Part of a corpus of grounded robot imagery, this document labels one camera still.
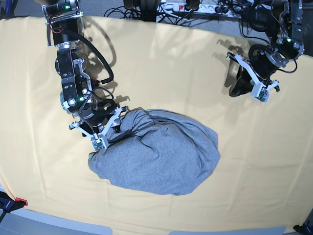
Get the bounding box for grey t-shirt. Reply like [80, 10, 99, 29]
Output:
[88, 109, 221, 195]

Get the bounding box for white power strip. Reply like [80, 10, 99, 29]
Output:
[157, 1, 243, 19]

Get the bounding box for red and black clamp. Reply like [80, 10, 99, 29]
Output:
[0, 191, 28, 213]

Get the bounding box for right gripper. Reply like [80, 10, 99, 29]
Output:
[77, 99, 121, 134]

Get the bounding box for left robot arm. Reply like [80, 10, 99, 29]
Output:
[227, 0, 305, 102]

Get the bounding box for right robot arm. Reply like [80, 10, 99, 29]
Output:
[38, 0, 117, 136]

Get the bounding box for yellow table cloth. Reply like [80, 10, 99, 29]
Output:
[0, 17, 313, 235]

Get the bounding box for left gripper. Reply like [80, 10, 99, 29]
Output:
[229, 44, 279, 97]

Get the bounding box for black clamp right corner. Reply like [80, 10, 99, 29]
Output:
[293, 224, 313, 235]

